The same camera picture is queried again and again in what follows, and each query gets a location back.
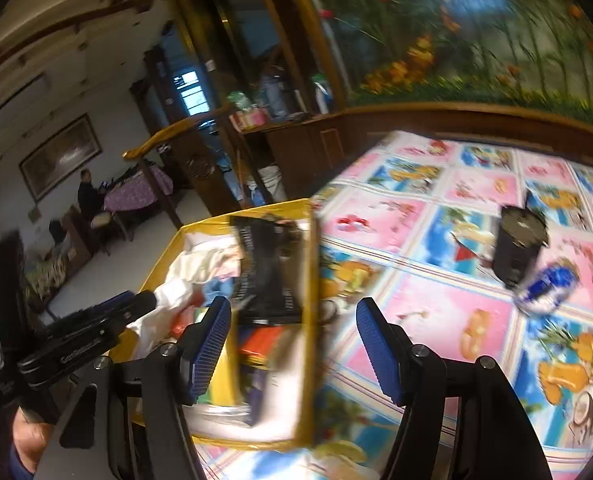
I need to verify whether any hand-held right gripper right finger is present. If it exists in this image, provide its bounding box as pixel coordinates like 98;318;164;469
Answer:
355;297;552;480

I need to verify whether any black cylinder with metal shaft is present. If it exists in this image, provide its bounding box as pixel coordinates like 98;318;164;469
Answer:
491;204;551;290

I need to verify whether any barred window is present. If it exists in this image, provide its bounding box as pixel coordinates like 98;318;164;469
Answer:
174;69;212;117

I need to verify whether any person's left forearm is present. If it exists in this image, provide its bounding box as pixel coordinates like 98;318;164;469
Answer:
9;452;35;480

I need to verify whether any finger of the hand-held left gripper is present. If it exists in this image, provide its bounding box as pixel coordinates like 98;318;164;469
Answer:
46;290;158;347

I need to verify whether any table with purple cloth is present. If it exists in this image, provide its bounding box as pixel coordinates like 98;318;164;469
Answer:
103;166;176;215

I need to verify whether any framed wall picture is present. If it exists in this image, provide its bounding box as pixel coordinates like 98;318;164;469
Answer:
18;113;103;204

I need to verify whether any white cloth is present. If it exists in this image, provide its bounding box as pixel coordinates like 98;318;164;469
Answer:
125;277;207;346
169;232;242;281

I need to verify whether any yellow cardboard box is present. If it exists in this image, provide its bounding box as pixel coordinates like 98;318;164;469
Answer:
107;198;323;450

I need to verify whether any black printed cloth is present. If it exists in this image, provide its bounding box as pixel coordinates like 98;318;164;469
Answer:
230;214;306;325

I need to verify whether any wooden chair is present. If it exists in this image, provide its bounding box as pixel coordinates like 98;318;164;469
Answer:
89;210;132;256

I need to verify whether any pink box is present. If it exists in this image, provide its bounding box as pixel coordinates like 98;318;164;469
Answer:
230;106;270;132

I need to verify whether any person's left hand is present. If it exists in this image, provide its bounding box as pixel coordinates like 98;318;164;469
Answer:
11;411;53;478

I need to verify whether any grey blue thermos jug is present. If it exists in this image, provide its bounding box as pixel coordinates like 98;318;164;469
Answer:
261;76;285;121

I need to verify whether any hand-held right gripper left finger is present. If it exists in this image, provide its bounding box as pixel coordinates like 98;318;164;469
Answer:
36;296;233;480

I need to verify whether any red plastic bag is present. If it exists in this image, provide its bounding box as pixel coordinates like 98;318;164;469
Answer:
169;305;210;341

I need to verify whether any blue white packet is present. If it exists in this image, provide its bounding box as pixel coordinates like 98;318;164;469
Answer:
513;256;581;317

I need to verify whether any glass flower display case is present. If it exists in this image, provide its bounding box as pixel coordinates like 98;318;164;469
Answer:
296;0;593;126

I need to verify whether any floral cushioned bench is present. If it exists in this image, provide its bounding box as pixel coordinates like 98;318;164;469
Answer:
21;247;84;311

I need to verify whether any blue tissue pack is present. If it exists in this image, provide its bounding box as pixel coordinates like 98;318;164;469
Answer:
241;360;282;428

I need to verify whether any white plastic bucket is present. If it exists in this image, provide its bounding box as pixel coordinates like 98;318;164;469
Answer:
257;164;288;204

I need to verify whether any clear packet of coloured cloths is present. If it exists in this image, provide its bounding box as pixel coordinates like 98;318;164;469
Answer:
239;327;290;366

